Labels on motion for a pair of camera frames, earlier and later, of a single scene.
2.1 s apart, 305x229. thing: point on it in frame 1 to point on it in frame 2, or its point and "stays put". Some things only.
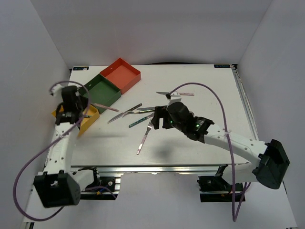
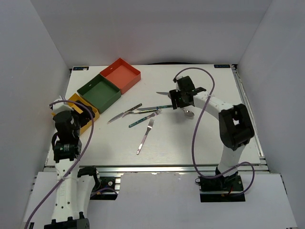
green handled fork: x=135 y=123 stays put
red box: x=122 y=74 stays put
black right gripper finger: x=161 y=112 to x=174 y=102
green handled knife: x=146 y=109 stays put
